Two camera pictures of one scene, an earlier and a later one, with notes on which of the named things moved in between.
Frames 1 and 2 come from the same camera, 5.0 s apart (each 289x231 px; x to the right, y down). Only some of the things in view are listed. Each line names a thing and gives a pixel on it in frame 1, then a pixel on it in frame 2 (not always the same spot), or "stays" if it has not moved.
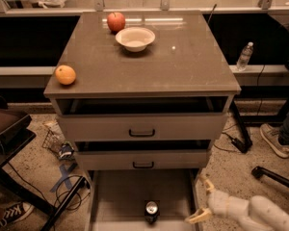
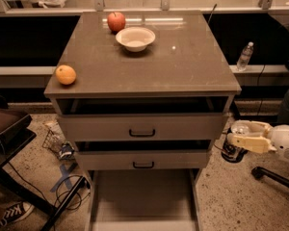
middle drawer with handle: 144,155 stays
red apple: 116,22 stays
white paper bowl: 135,38 stays
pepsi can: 151,213 -> 231,153
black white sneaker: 13,215 stays
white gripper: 219,203 -> 284,141
